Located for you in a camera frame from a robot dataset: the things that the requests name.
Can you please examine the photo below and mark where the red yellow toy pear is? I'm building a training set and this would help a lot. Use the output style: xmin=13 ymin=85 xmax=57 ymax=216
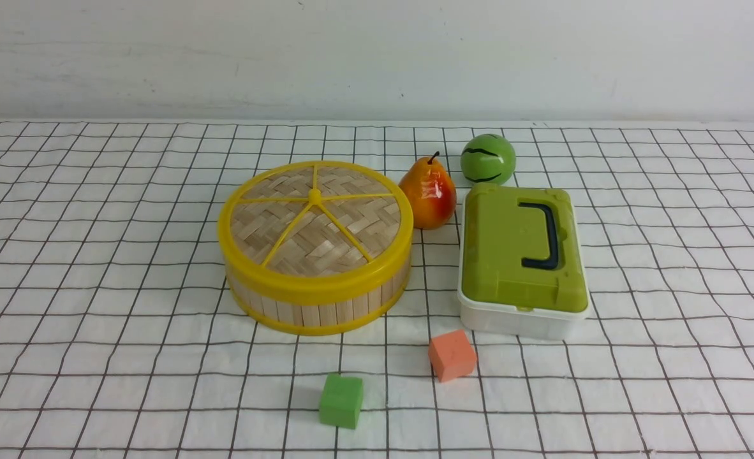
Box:
xmin=399 ymin=151 xmax=457 ymax=230

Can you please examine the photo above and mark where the orange foam cube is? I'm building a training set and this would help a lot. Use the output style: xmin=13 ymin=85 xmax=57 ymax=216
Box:
xmin=427 ymin=330 xmax=477 ymax=383

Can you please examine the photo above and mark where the bamboo steamer basket base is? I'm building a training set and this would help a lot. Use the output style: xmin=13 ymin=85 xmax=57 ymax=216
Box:
xmin=226 ymin=253 xmax=410 ymax=336

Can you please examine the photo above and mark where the green lidded white storage box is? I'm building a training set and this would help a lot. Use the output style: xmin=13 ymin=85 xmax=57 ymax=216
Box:
xmin=457 ymin=183 xmax=592 ymax=342

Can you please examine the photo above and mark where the yellow bamboo steamer lid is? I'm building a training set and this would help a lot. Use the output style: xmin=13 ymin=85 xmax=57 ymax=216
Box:
xmin=218 ymin=161 xmax=414 ymax=305

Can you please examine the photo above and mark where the green toy watermelon ball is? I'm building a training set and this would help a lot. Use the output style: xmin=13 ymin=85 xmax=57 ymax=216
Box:
xmin=461 ymin=133 xmax=516 ymax=185

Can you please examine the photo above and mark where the green foam cube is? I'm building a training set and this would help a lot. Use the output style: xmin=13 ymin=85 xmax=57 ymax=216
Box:
xmin=318 ymin=373 xmax=364 ymax=430

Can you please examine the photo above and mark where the white black-grid tablecloth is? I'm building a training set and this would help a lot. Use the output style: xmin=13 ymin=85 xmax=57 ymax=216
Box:
xmin=0 ymin=121 xmax=754 ymax=458

